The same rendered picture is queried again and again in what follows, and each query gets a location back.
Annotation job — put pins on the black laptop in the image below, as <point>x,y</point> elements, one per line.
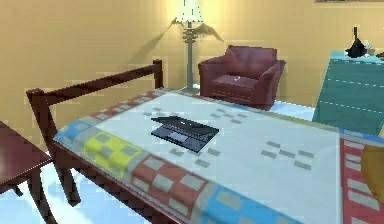
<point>184,132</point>

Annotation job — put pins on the small white object on armchair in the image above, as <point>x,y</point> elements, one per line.
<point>237,79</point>

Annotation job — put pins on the dark red armchair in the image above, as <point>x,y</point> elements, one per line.
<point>243,78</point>

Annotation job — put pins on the dark wooden bed with quilt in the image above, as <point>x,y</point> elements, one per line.
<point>253,156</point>

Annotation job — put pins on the floor lamp with white shade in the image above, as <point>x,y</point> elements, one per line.
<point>190,36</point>

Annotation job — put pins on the teal chest of drawers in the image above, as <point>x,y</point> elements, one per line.
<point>353,93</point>

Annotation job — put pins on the black bottle-shaped object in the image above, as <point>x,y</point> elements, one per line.
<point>356,46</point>

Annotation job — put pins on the dark red side table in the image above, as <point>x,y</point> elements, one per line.
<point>16,156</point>

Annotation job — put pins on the small pale cup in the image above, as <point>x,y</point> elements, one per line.
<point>370,50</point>

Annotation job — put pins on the orange pillow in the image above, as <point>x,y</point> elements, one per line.
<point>375,170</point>

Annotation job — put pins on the framed wall picture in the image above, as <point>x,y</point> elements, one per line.
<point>348,1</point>

